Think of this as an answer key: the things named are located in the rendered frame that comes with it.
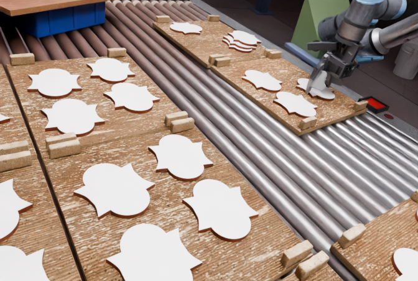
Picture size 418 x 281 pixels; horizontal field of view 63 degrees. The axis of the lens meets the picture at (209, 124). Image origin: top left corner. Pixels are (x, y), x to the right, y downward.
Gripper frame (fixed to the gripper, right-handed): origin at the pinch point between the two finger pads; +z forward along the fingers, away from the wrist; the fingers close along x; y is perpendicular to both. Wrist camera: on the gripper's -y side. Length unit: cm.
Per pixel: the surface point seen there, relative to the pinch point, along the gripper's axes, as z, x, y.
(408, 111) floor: 98, 263, -35
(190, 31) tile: 4, -15, -53
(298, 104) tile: -0.8, -15.7, 5.7
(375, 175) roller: -0.3, -18.2, 34.9
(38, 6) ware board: -5, -71, -58
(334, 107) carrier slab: -0.2, -2.8, 10.2
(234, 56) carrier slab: 3.2, -11.4, -29.8
